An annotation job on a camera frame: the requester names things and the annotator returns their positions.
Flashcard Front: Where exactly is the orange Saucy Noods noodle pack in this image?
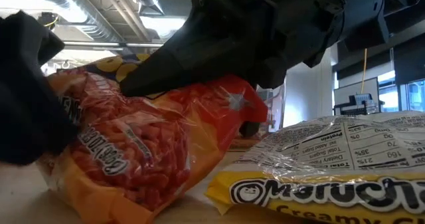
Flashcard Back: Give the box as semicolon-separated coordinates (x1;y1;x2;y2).
35;53;269;224

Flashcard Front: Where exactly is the long ceiling light bar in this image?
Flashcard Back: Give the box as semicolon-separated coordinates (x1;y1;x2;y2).
62;40;164;49

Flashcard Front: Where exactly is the yellow creamy chicken noodle pack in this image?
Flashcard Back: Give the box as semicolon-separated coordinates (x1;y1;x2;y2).
204;110;425;224

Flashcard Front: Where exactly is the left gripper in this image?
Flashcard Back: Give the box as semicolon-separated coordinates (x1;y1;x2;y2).
0;10;79;165

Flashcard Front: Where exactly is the black desk equipment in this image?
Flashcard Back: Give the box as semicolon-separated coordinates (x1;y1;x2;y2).
333;93;386;116

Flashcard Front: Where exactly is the yellow extension cord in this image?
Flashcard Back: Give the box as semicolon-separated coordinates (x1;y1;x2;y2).
361;47;369;94

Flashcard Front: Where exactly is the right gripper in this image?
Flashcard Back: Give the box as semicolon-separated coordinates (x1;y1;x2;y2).
191;0;345;88

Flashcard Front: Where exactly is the white board panel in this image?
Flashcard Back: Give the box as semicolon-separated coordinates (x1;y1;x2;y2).
333;76;381;116

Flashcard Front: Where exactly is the silver spiral air duct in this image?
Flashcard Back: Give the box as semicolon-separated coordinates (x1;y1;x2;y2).
19;0;157;57

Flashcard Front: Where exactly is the black ceiling cord reel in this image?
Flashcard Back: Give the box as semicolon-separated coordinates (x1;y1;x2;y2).
37;11;60;31

